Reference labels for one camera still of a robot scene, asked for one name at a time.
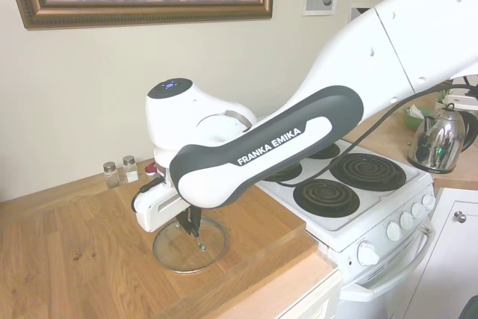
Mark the glass shaker with metal cap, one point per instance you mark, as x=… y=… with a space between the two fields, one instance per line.
x=111 y=177
x=130 y=171

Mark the red and white small container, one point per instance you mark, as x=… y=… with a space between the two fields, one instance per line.
x=151 y=170

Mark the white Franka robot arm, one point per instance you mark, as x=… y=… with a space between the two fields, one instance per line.
x=336 y=110

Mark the light wood base cabinet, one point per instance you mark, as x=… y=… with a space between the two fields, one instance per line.
x=284 y=296

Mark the white stove knob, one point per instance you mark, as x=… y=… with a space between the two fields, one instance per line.
x=417 y=210
x=428 y=201
x=394 y=230
x=406 y=220
x=367 y=253

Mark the white electric stove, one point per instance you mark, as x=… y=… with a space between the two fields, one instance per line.
x=373 y=218

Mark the shiny steel electric kettle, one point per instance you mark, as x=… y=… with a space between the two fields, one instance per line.
x=437 y=139

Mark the large black coil burner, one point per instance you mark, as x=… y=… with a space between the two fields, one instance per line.
x=369 y=171
x=287 y=173

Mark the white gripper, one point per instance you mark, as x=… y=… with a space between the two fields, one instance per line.
x=157 y=208

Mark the black and white print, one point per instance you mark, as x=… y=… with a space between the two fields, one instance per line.
x=358 y=13

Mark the round glass pot lid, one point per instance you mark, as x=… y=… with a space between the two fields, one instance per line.
x=179 y=253

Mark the white box with red label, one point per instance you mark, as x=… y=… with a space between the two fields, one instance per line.
x=463 y=101

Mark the white cabinet door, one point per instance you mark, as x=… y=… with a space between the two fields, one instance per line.
x=440 y=259

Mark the black kettle base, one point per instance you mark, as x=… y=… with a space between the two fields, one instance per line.
x=429 y=169

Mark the green bowl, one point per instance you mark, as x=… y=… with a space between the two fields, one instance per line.
x=412 y=121

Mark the small black coil burner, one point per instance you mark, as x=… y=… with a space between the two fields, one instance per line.
x=326 y=199
x=325 y=152

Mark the metal cabinet knob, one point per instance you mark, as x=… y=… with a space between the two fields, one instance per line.
x=460 y=216

